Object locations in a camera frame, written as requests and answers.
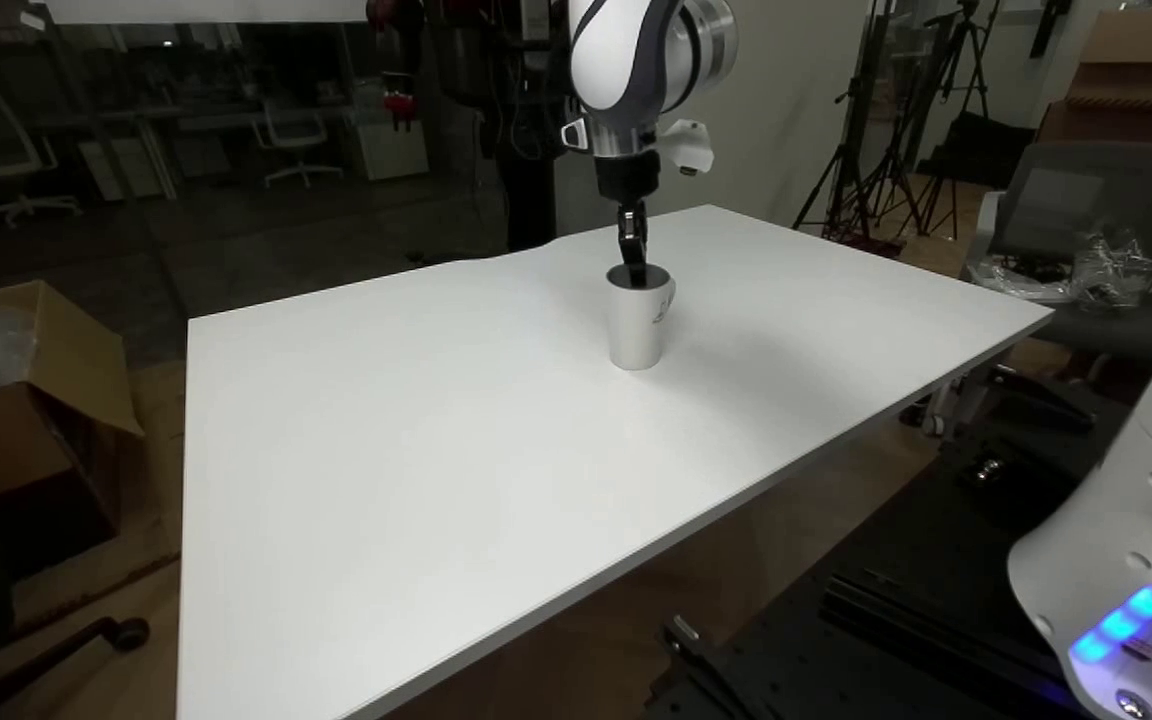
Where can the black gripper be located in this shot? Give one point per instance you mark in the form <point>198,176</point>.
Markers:
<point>630,182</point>

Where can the white ceramic mug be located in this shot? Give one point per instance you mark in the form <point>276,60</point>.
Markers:
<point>639,314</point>

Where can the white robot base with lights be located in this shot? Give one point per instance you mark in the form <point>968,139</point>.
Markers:
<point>1086,578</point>

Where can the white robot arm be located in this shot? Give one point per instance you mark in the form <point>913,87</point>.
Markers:
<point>630,71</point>

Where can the white office chair behind glass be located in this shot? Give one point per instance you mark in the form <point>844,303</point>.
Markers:
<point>297,133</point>

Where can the cardboard box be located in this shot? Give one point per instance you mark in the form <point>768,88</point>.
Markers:
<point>66,416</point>

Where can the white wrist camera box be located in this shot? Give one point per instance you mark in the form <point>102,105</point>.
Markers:
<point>691,151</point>

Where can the black camera tripod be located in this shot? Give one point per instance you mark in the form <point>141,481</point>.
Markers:
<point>913,60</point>

